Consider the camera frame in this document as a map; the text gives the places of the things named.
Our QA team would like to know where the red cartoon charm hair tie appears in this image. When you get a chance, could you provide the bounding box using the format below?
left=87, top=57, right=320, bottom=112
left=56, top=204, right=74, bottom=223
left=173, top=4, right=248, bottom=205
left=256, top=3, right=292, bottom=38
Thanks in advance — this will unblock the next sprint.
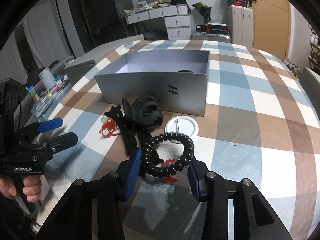
left=98, top=118, right=121, bottom=139

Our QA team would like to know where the black long hair clip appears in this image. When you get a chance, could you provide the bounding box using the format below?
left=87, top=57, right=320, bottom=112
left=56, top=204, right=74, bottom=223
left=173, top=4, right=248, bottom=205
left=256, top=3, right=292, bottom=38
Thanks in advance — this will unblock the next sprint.
left=105, top=105, right=137, bottom=157

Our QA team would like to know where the large black claw hair clip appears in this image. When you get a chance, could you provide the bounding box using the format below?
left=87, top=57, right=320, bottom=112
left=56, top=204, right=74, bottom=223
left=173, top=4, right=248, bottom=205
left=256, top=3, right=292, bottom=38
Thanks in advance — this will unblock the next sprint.
left=122, top=94, right=164, bottom=130

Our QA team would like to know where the white round pin badge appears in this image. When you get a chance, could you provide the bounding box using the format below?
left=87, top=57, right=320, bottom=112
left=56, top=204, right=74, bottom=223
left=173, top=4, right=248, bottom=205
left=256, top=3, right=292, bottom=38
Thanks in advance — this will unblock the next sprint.
left=164, top=115, right=199, bottom=139

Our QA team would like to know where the silver grey cardboard box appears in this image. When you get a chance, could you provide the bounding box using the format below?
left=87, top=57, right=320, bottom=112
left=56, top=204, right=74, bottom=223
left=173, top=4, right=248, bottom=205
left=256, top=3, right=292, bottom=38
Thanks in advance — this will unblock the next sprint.
left=94, top=49, right=210, bottom=116

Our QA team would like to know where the person's left hand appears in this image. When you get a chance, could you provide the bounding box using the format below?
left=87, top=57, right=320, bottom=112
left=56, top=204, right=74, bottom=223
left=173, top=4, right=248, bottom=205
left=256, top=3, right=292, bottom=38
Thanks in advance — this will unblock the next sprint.
left=0, top=176, right=42, bottom=203

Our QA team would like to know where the white cylinder cup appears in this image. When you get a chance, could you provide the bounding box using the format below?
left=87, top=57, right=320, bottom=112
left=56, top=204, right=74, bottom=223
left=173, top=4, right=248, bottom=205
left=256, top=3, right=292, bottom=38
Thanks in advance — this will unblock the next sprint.
left=39, top=67, right=56, bottom=90

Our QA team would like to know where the grey left bedside cabinet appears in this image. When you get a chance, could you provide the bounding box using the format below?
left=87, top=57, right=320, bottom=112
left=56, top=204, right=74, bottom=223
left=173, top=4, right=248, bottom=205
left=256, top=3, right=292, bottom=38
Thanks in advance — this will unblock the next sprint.
left=65, top=34, right=144, bottom=85

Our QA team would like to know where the grey bedside cabinet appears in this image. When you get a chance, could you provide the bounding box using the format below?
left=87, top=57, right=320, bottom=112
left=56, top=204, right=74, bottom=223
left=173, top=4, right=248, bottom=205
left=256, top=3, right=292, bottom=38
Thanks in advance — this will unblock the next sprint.
left=65, top=34, right=144, bottom=85
left=300, top=66, right=320, bottom=115

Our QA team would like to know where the blue brown plaid tablecloth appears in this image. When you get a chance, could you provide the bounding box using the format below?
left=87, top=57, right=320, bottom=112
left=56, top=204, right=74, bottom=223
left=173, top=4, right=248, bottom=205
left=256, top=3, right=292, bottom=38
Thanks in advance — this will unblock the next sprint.
left=37, top=41, right=319, bottom=239

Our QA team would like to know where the dark tall cabinet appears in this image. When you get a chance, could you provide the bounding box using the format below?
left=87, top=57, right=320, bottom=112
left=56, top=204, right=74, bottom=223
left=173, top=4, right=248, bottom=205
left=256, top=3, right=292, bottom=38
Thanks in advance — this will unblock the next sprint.
left=64, top=0, right=136, bottom=55

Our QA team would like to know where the grey right bedside cabinet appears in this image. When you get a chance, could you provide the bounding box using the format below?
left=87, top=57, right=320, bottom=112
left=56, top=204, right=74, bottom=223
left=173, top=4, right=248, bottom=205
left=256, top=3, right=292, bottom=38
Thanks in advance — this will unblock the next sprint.
left=300, top=66, right=320, bottom=115

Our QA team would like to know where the white desk with drawers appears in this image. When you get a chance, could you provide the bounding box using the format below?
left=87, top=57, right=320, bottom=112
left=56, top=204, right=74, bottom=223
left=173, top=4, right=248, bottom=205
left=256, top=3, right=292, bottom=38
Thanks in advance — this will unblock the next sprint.
left=125, top=4, right=196, bottom=40

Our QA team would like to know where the wooden shoe rack with shoes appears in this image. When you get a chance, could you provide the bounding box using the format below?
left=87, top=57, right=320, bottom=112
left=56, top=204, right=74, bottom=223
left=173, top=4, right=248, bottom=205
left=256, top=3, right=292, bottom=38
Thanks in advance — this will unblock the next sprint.
left=308, top=24, right=320, bottom=75

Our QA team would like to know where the silver aluminium suitcase lying flat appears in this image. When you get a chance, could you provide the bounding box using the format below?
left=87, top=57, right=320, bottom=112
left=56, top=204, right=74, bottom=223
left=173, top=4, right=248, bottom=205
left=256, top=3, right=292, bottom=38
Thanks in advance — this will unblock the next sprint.
left=190, top=31, right=231, bottom=43

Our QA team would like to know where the black red box on suitcase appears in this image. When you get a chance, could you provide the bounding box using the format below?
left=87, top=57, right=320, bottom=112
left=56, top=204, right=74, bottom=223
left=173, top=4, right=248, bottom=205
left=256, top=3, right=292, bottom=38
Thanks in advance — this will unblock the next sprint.
left=196, top=22, right=229, bottom=35

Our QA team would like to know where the black wrapped flower bouquet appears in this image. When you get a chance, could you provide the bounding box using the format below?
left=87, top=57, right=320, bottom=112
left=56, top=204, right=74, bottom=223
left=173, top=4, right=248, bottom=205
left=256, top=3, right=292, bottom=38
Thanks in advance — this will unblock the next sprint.
left=192, top=2, right=212, bottom=25

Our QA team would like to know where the wooden door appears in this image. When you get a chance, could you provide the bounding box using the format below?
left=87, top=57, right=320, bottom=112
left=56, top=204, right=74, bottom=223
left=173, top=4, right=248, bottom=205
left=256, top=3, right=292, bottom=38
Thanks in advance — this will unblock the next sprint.
left=252, top=0, right=291, bottom=61

